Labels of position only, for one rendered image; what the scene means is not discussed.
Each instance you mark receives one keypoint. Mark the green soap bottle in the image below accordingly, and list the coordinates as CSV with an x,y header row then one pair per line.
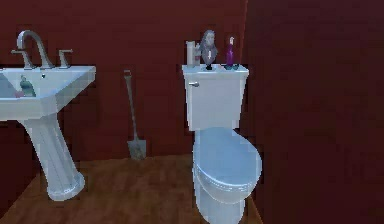
x,y
27,87

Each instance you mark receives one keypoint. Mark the grey bust statue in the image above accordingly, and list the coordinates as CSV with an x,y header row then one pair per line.
x,y
208,48

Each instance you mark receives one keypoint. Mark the white pedestal sink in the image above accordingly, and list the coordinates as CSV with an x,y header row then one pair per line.
x,y
50,100

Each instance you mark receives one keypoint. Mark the purple spray bottle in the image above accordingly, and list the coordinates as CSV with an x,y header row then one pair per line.
x,y
230,53

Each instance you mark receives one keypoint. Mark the grey toilet plunger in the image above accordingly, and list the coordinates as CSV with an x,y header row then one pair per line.
x,y
135,133

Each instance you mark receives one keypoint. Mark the white toilet paper roll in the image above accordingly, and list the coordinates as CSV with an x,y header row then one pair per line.
x,y
191,53

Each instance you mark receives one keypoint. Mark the grey curved sink faucet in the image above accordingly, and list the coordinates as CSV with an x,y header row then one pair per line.
x,y
36,46

